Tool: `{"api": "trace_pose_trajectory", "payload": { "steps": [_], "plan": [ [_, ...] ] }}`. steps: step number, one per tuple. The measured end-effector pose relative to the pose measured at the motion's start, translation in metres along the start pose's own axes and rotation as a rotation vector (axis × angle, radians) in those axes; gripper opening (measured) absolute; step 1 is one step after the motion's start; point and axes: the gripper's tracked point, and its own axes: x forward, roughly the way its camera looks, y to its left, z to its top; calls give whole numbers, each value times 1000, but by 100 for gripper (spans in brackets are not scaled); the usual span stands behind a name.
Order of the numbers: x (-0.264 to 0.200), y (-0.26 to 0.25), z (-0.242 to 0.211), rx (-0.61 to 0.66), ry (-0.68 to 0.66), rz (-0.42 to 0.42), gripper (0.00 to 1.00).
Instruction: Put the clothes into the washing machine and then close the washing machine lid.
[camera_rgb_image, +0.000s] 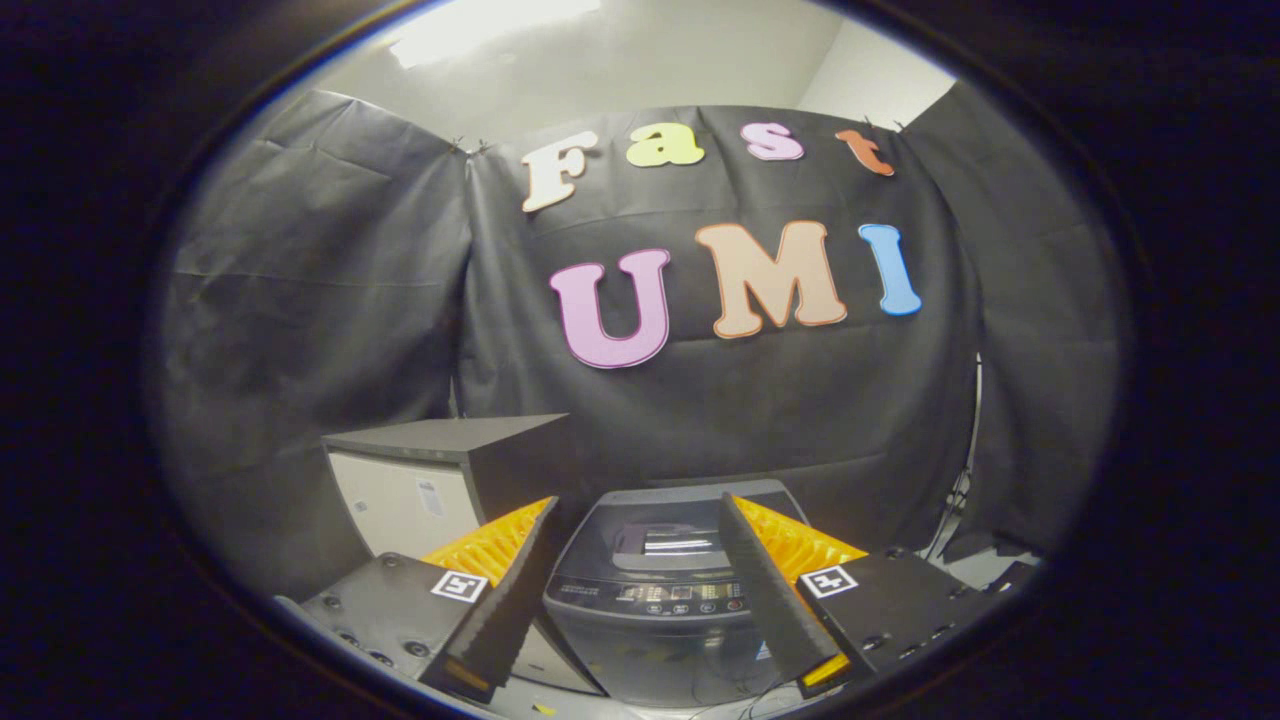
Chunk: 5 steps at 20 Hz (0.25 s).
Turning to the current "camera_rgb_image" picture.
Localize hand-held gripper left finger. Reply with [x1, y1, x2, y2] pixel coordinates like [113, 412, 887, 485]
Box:
[300, 497, 561, 704]

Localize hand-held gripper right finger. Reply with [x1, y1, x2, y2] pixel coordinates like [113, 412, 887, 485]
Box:
[718, 493, 993, 699]

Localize grey washing machine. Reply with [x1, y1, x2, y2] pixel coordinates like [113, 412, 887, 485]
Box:
[543, 478, 833, 709]

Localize grey and white cabinet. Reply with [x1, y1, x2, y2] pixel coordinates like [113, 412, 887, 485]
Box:
[320, 413, 606, 696]

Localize black backdrop cloth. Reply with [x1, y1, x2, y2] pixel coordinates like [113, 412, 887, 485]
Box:
[150, 80, 1121, 601]

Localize black box on floor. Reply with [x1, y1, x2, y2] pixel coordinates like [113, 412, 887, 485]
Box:
[985, 560, 1043, 598]

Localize tangled floor cables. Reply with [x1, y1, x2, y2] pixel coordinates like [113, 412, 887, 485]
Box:
[690, 680, 806, 720]

